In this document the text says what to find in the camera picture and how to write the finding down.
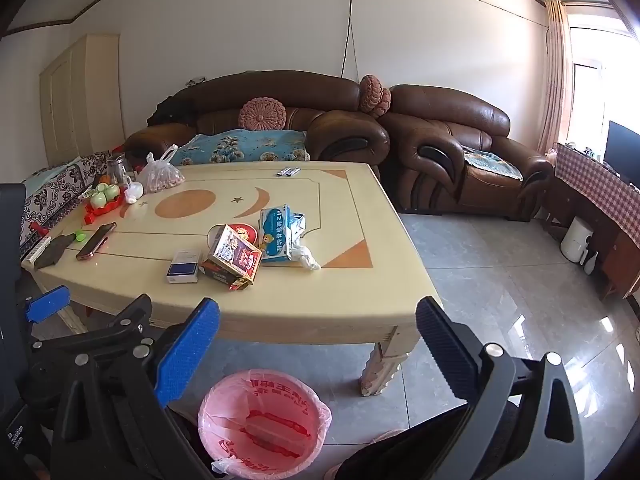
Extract red plastic tray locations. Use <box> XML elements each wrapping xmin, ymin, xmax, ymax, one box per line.
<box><xmin>84</xmin><ymin>187</ymin><xmax>126</xmax><ymax>225</ymax></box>

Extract red paper cup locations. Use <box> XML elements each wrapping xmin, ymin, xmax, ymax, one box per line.
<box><xmin>207</xmin><ymin>224</ymin><xmax>259</xmax><ymax>256</ymax></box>

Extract bed with patterned cover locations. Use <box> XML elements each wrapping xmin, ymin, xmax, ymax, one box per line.
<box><xmin>19</xmin><ymin>150</ymin><xmax>126</xmax><ymax>251</ymax></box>

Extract black wall cable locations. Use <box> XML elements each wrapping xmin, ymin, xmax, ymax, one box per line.
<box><xmin>341</xmin><ymin>0</ymin><xmax>368</xmax><ymax>77</ymax></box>

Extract bright window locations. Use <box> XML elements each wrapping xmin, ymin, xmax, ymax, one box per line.
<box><xmin>565</xmin><ymin>0</ymin><xmax>640</xmax><ymax>143</ymax></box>

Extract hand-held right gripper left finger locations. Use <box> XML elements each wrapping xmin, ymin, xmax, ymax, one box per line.
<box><xmin>50</xmin><ymin>297</ymin><xmax>221</xmax><ymax>480</ymax></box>

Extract black clothes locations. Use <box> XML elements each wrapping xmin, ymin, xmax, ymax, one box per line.
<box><xmin>146</xmin><ymin>94</ymin><xmax>198</xmax><ymax>126</ymax></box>

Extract pink-cased smartphone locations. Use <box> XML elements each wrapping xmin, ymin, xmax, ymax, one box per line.
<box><xmin>76</xmin><ymin>222</ymin><xmax>117</xmax><ymax>261</ymax></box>

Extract blue floral blanket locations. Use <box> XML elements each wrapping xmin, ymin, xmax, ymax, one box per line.
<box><xmin>171</xmin><ymin>129</ymin><xmax>308</xmax><ymax>167</ymax></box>

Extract glass teapot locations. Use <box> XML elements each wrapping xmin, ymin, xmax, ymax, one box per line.
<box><xmin>106</xmin><ymin>154</ymin><xmax>132</xmax><ymax>186</ymax></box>

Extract black television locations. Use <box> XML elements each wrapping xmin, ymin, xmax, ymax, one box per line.
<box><xmin>604</xmin><ymin>120</ymin><xmax>640</xmax><ymax>187</ymax></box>

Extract pink shoe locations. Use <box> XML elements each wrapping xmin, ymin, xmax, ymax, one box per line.
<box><xmin>367</xmin><ymin>428</ymin><xmax>406</xmax><ymax>446</ymax></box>

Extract pink-lined trash bin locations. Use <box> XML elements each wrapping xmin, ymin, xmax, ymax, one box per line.
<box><xmin>197</xmin><ymin>369</ymin><xmax>333</xmax><ymax>476</ymax></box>

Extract purple red snack box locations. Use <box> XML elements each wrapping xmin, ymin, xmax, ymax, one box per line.
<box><xmin>206</xmin><ymin>224</ymin><xmax>263</xmax><ymax>292</ymax></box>

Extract blue cigarette pack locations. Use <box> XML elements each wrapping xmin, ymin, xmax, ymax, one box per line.
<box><xmin>166</xmin><ymin>248</ymin><xmax>201</xmax><ymax>284</ymax></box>

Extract cream wardrobe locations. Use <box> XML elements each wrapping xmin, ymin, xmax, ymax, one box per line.
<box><xmin>39</xmin><ymin>33</ymin><xmax>126</xmax><ymax>167</ymax></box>

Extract plastic bag of nuts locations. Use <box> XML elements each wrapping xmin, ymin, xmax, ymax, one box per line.
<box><xmin>136</xmin><ymin>145</ymin><xmax>186</xmax><ymax>193</ymax></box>

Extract person's right leg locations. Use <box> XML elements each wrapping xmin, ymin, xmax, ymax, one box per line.
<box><xmin>335</xmin><ymin>400</ymin><xmax>521</xmax><ymax>480</ymax></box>

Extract white round appliance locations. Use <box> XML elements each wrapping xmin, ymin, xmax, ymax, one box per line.
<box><xmin>560</xmin><ymin>216</ymin><xmax>596</xmax><ymax>263</ymax></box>

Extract cream wooden coffee table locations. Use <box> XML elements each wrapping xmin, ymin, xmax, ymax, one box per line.
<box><xmin>21</xmin><ymin>161</ymin><xmax>443</xmax><ymax>397</ymax></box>

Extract beige curtain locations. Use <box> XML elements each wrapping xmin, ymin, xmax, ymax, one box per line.
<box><xmin>537</xmin><ymin>0</ymin><xmax>575</xmax><ymax>156</ymax></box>

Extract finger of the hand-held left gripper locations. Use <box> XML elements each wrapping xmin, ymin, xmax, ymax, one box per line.
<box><xmin>29</xmin><ymin>293</ymin><xmax>153</xmax><ymax>365</ymax></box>
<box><xmin>24</xmin><ymin>285</ymin><xmax>71</xmax><ymax>324</ymax></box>

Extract brown leather sofa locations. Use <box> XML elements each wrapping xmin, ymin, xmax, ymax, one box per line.
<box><xmin>124</xmin><ymin>72</ymin><xmax>391</xmax><ymax>181</ymax></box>

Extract brown leather armchair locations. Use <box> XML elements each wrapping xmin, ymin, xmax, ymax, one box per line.
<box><xmin>380</xmin><ymin>85</ymin><xmax>555</xmax><ymax>222</ymax></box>

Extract blue white carton box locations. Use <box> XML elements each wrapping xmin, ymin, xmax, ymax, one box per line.
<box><xmin>259</xmin><ymin>204</ymin><xmax>307</xmax><ymax>263</ymax></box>

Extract wooden television cabinet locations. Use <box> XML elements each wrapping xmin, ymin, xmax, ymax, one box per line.
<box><xmin>540</xmin><ymin>175</ymin><xmax>640</xmax><ymax>301</ymax></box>

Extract red checkered tablecloth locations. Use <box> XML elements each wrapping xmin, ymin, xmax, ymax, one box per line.
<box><xmin>554</xmin><ymin>142</ymin><xmax>640</xmax><ymax>256</ymax></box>

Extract teal bed sheet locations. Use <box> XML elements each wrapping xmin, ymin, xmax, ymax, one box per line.
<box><xmin>22</xmin><ymin>156</ymin><xmax>83</xmax><ymax>196</ymax></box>

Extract dark cloth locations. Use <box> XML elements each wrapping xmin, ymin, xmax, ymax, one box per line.
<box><xmin>34</xmin><ymin>235</ymin><xmax>76</xmax><ymax>269</ymax></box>

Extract teal floral seat cloth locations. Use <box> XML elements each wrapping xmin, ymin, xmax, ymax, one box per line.
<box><xmin>461</xmin><ymin>146</ymin><xmax>524</xmax><ymax>182</ymax></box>

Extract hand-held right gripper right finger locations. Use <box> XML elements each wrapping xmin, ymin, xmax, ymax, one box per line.
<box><xmin>416</xmin><ymin>296</ymin><xmax>585</xmax><ymax>480</ymax></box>

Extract white tissue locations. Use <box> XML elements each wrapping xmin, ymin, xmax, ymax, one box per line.
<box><xmin>290</xmin><ymin>240</ymin><xmax>321</xmax><ymax>271</ymax></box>

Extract white remote control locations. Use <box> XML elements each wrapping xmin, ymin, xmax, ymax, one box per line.
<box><xmin>22</xmin><ymin>236</ymin><xmax>52</xmax><ymax>264</ymax></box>

